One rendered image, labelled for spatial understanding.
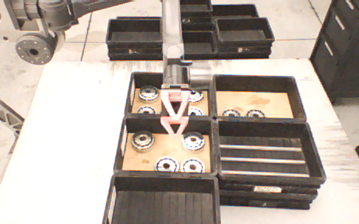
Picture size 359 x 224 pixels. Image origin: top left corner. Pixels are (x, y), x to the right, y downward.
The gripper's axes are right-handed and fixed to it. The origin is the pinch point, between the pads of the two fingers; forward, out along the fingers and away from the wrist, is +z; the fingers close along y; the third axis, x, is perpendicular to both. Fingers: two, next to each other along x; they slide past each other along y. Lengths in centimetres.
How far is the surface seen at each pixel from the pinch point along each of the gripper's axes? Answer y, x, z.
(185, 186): 58, -6, -21
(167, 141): 62, 1, -47
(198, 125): 56, -13, -51
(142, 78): 55, 13, -82
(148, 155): 62, 9, -39
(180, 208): 62, -4, -14
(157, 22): 88, 6, -186
